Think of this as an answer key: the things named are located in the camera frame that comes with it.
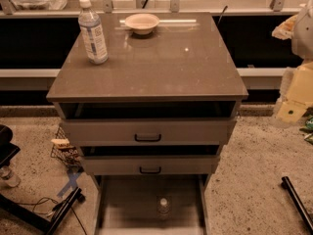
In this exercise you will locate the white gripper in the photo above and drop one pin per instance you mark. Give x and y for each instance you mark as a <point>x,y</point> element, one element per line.
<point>303,36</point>

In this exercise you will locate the clear water bottle white cap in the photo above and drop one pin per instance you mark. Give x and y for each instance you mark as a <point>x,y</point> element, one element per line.
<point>163,208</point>

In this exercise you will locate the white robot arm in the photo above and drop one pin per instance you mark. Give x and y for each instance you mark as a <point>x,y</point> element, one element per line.
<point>299,29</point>

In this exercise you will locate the top grey drawer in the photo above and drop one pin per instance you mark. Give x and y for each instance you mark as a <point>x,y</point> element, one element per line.
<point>100,132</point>

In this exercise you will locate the grey drawer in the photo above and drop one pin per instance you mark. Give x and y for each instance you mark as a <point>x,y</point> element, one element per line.
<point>100,132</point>
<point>129,165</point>

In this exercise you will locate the grey drawer cabinet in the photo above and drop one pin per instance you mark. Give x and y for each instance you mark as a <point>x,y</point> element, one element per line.
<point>182,70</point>

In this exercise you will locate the bottom open drawer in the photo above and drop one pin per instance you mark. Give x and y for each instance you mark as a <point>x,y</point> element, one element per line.
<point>127,205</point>

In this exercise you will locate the middle grey drawer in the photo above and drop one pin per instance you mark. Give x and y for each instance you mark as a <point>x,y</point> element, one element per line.
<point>129,165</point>

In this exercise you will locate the labelled water bottle on counter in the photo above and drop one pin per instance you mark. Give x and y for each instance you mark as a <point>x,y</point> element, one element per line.
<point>92,33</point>

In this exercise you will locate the water bottle on floor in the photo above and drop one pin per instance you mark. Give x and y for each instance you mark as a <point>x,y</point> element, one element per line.
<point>9,177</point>

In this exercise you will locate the green snack packets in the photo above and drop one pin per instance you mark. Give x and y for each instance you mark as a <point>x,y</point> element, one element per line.
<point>308,130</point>

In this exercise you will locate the black bar right floor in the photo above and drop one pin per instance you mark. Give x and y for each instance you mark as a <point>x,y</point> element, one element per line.
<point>305,215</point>

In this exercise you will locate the white paper bowl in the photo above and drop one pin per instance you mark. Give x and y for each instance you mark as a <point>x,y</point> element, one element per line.
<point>142,24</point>

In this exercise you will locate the snack packet in basket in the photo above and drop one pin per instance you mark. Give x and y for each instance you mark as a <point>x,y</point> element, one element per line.
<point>65,147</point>

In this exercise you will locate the black stand leg left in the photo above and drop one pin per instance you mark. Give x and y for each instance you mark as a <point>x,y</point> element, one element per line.
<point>48,227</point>

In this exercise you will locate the black top drawer handle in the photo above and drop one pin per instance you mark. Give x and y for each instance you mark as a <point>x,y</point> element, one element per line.
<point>147,137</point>

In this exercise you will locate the black drawer handle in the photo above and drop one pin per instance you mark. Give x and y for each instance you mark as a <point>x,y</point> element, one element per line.
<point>156,170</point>
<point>147,137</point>

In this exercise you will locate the black middle drawer handle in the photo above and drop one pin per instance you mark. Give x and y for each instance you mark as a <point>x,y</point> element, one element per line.
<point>156,170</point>

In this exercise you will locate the black wire basket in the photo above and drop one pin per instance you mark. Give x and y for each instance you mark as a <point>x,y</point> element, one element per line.
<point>67,161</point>

